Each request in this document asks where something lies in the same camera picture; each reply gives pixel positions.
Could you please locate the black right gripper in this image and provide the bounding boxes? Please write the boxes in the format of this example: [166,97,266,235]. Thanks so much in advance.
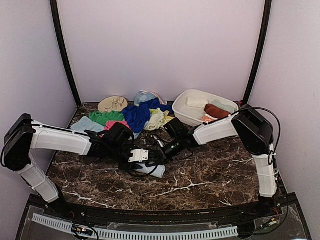
[146,137,184,168]

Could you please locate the pink towel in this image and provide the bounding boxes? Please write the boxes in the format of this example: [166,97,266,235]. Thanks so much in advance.
[103,120,132,132]

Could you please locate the large pale blue towel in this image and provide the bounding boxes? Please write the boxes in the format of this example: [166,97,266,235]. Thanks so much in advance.
[133,163,166,179]

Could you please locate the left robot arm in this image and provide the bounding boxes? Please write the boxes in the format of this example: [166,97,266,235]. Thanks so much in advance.
[0,113,132,218]

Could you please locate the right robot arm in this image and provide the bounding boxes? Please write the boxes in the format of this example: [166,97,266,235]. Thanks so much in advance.
[155,104,279,217]

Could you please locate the pale yellow patterned towel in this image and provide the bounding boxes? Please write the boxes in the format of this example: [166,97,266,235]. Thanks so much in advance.
[144,108,174,131]

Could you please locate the white plastic basin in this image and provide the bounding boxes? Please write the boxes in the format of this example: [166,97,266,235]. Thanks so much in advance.
[172,89,239,127]

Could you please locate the royal blue towel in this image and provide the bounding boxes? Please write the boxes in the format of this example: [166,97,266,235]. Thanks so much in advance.
[121,98,173,133]

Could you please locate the grey-blue towel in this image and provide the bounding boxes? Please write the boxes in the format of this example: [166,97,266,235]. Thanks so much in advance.
[70,116,142,140]

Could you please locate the orange patterned rolled towel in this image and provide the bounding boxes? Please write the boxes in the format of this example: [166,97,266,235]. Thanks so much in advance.
[201,114,219,123]

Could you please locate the beige bird-painted plate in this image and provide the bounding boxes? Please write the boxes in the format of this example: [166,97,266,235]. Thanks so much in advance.
[97,96,128,113]

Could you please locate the white rolled towel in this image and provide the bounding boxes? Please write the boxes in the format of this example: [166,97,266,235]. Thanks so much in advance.
[186,96,209,109]

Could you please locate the brown rolled towel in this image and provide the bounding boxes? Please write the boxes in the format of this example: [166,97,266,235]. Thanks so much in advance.
[204,103,231,119]

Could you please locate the light blue dotted towel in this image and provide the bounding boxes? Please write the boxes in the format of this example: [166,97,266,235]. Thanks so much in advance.
[133,90,168,107]

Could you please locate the pale green rolled towel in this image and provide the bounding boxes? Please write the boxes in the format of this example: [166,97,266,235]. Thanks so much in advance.
[212,99,236,114]

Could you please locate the white slotted cable duct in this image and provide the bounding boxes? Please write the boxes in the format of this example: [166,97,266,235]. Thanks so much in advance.
[31,213,239,240]

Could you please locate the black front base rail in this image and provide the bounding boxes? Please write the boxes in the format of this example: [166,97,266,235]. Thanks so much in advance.
[44,189,284,225]

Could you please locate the black left frame post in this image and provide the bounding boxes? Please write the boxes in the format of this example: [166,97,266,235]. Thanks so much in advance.
[49,0,82,108]

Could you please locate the black frame post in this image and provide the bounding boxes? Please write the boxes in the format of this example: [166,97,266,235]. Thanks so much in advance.
[242,0,272,105]
[49,0,82,108]

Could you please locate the black right frame post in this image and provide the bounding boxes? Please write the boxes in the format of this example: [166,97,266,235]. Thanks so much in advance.
[242,0,272,105]

